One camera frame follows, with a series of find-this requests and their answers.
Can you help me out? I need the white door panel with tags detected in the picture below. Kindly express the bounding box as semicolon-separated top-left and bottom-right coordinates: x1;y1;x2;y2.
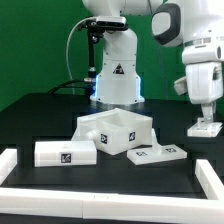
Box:
127;145;187;165

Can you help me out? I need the white obstacle fence right piece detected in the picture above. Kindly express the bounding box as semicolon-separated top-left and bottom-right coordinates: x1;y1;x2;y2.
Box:
195;159;224;201

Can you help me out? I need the black camera on stand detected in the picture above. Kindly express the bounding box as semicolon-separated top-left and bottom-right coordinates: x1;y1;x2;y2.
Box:
78;16;128;33

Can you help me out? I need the white sheet with tags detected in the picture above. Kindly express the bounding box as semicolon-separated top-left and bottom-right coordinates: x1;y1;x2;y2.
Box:
72;129;158;147

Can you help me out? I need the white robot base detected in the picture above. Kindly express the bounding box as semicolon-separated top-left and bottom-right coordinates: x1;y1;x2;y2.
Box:
90;29;145;108

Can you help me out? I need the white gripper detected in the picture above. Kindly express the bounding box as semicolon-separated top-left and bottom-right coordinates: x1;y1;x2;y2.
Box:
185;62;222;121

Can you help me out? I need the white obstacle fence left piece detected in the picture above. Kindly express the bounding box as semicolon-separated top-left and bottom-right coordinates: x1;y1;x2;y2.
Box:
0;149;17;185

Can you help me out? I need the black cable bundle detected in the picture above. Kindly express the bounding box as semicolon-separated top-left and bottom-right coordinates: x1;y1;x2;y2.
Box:
47;79;98;95

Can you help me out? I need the white cabinet body box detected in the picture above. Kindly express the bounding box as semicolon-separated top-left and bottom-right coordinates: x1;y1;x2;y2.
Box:
72;108;153;155

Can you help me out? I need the white obstacle fence piece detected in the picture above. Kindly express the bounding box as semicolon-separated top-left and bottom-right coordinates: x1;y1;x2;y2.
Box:
195;159;224;201
0;149;17;185

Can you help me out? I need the white obstacle fence front bar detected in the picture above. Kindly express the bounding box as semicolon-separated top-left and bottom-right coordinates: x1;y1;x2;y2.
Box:
0;187;224;224

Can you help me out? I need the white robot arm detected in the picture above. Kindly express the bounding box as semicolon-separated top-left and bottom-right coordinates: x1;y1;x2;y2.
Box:
82;0;223;123

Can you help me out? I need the grey cable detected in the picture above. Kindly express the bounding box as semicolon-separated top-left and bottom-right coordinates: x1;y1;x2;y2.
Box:
65;17;92;96

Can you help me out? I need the white cabinet top block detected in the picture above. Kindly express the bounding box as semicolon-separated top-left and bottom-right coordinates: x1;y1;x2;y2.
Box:
34;141;97;167

